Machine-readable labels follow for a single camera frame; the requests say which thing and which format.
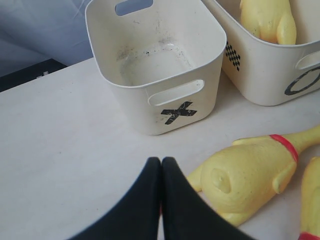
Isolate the whole yellow rubber chicken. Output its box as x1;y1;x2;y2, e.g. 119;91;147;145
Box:
239;0;297;45

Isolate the headless rubber chicken body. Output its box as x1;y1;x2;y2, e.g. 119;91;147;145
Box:
298;156;320;240

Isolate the cream bin marked X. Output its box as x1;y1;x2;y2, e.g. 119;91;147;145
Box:
85;0;227;135

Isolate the blue backdrop curtain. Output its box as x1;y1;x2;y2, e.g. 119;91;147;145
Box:
0;0;121;78

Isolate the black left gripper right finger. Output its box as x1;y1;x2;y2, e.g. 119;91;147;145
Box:
161;157;253;240

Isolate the cream bin marked O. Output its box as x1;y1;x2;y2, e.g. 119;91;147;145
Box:
204;0;320;106

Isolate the black object behind table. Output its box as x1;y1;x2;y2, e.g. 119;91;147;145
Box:
0;58;67;92

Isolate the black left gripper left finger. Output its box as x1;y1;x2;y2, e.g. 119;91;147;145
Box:
71;157;161;240

